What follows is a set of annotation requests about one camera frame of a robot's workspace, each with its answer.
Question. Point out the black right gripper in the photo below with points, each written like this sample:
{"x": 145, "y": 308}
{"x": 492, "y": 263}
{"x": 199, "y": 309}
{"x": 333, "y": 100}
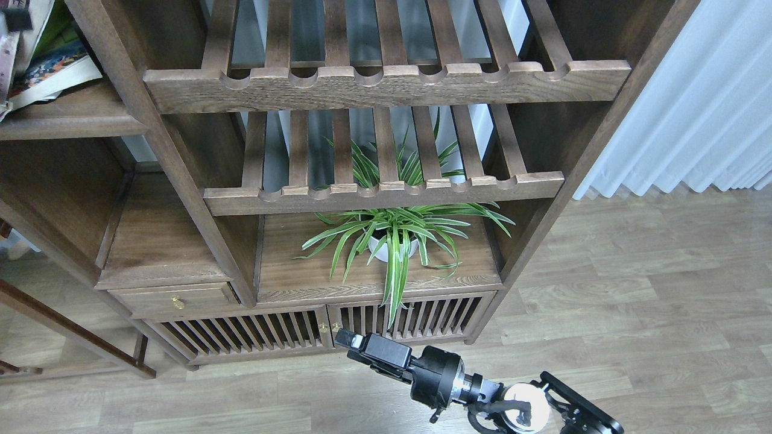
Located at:
{"x": 437, "y": 378}

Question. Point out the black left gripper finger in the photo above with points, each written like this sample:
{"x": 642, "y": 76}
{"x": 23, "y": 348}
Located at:
{"x": 16, "y": 19}

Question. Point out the brass drawer knob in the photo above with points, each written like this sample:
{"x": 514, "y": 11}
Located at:
{"x": 178, "y": 303}

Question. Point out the white pleated curtain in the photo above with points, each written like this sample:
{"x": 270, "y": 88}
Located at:
{"x": 704, "y": 118}

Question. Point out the maroon book white characters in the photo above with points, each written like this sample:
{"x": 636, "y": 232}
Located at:
{"x": 17, "y": 48}

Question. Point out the white plant pot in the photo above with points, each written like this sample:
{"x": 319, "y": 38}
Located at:
{"x": 381, "y": 250}

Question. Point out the green spider plant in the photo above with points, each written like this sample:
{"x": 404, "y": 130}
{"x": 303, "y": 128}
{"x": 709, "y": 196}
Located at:
{"x": 350, "y": 232}

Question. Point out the dark wooden bookshelf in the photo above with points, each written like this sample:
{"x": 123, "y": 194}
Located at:
{"x": 196, "y": 166}

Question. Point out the colourful 300 paperback book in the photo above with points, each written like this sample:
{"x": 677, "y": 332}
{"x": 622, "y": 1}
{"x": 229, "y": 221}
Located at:
{"x": 66, "y": 64}

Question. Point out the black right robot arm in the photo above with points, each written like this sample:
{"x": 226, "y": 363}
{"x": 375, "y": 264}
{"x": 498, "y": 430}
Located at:
{"x": 528, "y": 407}

